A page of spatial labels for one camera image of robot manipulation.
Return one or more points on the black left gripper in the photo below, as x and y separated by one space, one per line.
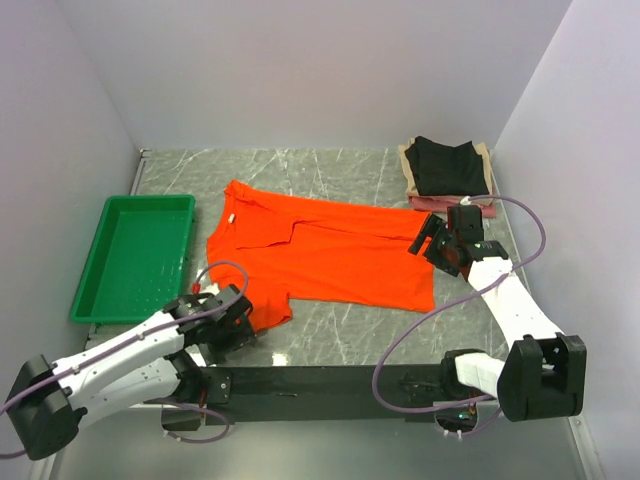
242 333

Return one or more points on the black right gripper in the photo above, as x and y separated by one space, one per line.
434 227

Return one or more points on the orange t-shirt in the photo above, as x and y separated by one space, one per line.
283 247

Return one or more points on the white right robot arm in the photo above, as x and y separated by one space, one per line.
544 373

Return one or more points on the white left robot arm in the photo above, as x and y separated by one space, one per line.
50 402

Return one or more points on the black folded t-shirt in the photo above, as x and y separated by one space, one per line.
442 170

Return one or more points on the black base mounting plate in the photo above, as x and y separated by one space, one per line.
307 393

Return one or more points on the green plastic tray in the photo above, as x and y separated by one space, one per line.
138 259

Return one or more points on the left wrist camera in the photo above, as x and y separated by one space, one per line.
200 289

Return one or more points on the aluminium frame rail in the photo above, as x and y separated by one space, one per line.
325 423

